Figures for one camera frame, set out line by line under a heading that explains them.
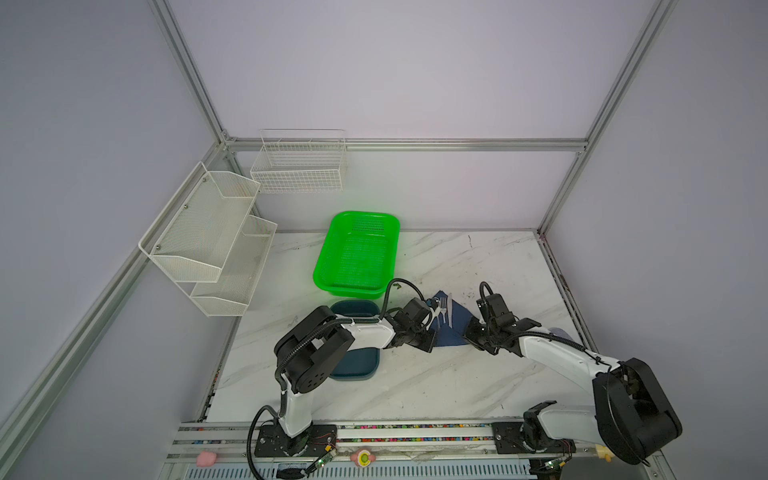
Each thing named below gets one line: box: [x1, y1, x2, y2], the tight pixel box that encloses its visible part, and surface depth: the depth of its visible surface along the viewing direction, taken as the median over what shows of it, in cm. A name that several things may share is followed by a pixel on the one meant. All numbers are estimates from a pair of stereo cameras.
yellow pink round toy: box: [350, 449, 377, 467], surface depth 69 cm
